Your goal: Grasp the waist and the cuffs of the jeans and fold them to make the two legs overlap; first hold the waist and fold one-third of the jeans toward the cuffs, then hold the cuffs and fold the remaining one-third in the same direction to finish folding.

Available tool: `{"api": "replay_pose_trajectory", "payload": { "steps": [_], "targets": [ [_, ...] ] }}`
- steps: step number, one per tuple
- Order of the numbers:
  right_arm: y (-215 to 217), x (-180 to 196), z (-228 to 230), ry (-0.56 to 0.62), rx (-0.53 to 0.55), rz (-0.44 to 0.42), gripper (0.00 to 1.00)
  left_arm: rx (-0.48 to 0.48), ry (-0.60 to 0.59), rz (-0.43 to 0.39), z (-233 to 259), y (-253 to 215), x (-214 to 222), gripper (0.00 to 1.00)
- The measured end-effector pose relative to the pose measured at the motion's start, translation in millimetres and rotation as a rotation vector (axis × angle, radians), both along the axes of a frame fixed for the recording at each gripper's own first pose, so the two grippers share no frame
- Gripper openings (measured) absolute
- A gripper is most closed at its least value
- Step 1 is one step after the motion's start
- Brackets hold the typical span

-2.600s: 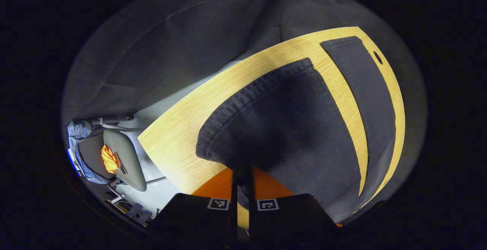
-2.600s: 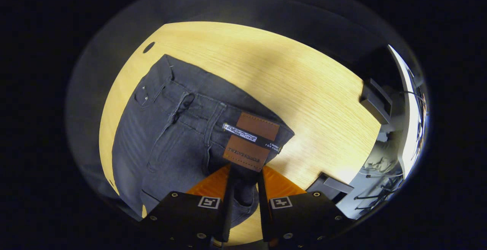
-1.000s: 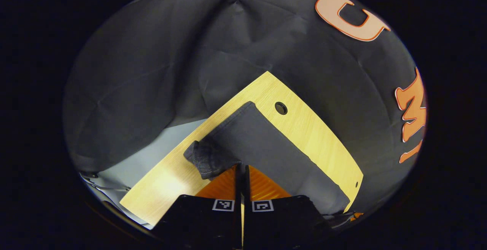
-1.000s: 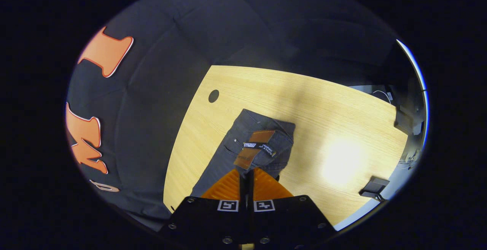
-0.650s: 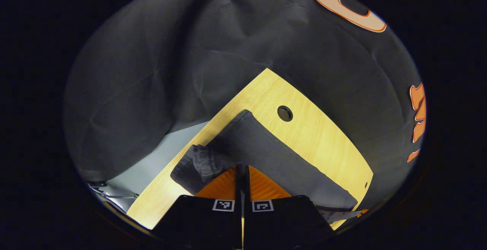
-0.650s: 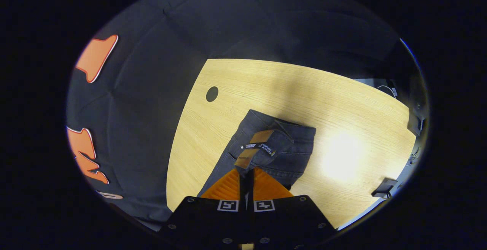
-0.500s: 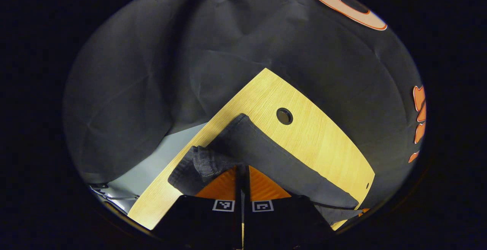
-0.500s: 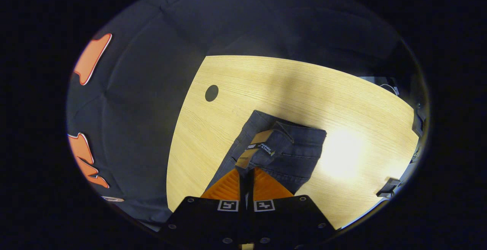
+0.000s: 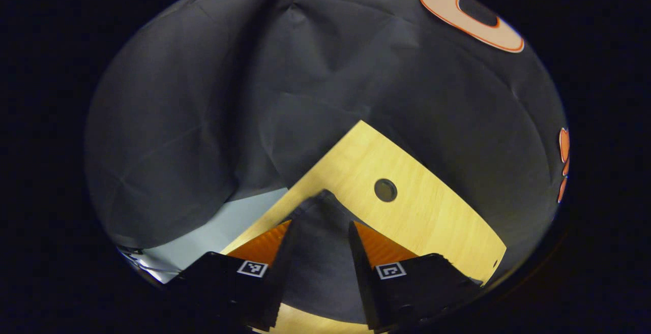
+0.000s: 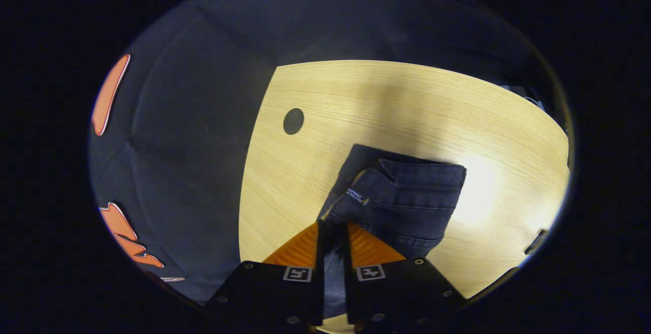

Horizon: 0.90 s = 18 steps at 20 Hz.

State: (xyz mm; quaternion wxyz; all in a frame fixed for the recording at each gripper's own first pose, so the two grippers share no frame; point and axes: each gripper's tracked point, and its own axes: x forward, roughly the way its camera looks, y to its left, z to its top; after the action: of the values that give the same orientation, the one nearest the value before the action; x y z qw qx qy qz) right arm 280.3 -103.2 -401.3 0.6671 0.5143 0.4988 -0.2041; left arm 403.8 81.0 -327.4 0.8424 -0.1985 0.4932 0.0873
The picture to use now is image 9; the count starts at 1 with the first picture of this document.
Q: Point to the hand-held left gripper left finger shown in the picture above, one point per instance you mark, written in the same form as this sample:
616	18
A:
277	283

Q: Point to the black backdrop cloth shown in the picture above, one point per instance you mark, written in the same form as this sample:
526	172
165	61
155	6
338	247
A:
203	95

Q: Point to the dark blue jeans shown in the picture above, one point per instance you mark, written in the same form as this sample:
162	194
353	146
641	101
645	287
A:
320	252

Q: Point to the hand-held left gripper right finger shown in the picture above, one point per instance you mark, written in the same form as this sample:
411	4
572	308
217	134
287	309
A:
366	283

